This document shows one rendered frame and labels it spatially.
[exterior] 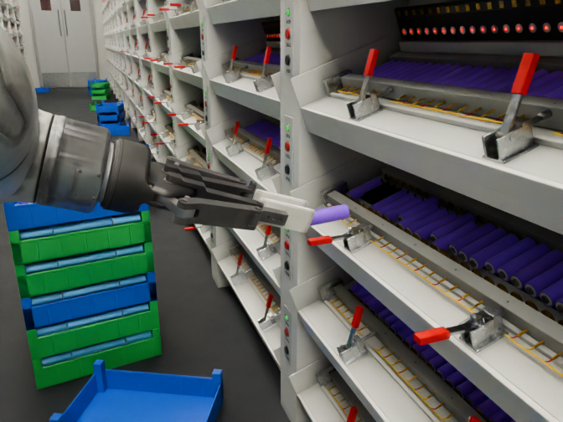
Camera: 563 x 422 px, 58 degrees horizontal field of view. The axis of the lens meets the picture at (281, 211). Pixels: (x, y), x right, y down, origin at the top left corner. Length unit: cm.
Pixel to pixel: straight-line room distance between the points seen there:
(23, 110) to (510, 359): 47
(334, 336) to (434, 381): 22
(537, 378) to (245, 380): 87
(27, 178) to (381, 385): 56
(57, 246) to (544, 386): 100
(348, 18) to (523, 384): 62
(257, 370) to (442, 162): 90
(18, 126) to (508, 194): 39
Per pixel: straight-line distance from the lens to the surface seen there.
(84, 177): 51
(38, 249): 123
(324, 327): 93
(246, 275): 152
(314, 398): 108
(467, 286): 61
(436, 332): 53
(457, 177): 54
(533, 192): 46
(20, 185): 51
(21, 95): 35
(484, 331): 56
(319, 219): 62
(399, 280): 68
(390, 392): 79
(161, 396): 128
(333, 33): 89
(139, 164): 52
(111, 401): 129
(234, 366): 135
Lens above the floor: 78
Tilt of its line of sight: 19 degrees down
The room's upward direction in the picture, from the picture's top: straight up
